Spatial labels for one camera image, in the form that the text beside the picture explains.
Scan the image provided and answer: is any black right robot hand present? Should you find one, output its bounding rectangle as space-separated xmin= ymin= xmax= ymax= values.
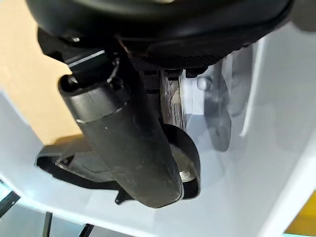
xmin=24 ymin=0 xmax=299 ymax=208

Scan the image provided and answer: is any white plastic box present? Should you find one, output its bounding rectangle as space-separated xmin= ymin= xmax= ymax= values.
xmin=0 ymin=28 xmax=316 ymax=237

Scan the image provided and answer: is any yellow shelf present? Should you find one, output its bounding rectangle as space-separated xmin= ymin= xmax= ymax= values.
xmin=281 ymin=195 xmax=316 ymax=237

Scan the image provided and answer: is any black sole-shaped part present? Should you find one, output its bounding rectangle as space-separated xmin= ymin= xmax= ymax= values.
xmin=36 ymin=123 xmax=201 ymax=205

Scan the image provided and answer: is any black stand leg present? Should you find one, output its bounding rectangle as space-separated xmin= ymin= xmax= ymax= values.
xmin=43 ymin=211 xmax=53 ymax=237
xmin=79 ymin=222 xmax=94 ymax=237

